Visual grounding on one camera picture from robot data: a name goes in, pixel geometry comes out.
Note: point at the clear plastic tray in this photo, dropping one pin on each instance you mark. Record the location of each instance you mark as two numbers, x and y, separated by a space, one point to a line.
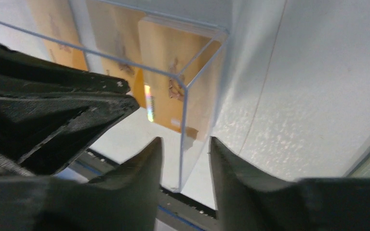
102 36

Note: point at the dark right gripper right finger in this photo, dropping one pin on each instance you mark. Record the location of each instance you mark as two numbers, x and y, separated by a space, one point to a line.
249 199

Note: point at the orange VIP card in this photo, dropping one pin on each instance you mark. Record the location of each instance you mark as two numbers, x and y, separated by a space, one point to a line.
183 64

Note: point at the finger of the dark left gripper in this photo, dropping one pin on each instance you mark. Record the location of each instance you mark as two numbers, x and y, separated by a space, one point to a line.
41 135
22 66

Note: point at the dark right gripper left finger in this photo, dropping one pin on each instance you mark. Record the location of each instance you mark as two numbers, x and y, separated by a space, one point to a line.
124 199

